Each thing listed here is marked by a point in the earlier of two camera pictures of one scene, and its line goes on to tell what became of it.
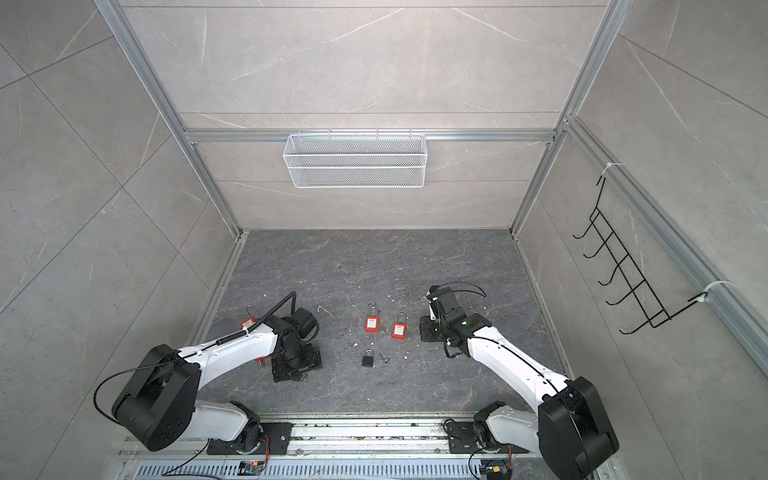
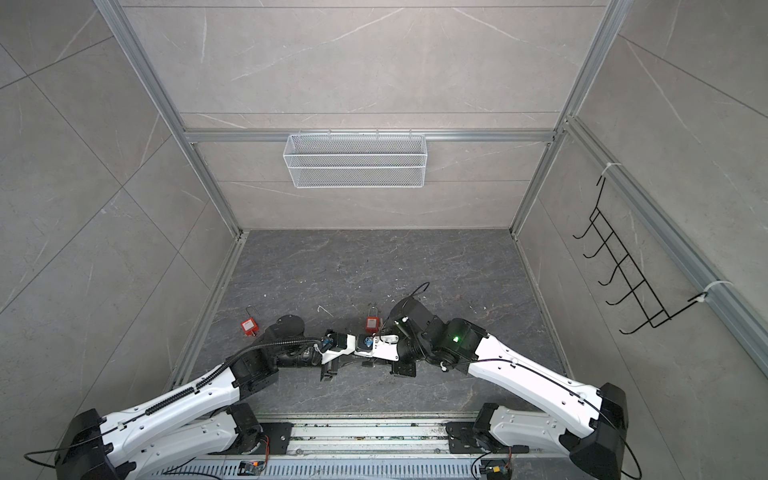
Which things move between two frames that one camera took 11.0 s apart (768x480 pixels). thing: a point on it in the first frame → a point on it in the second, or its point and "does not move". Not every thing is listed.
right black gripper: [426, 334] → [399, 368]
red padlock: [372, 321] does not move
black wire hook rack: [655, 313] does not move
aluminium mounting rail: [338, 437] does not move
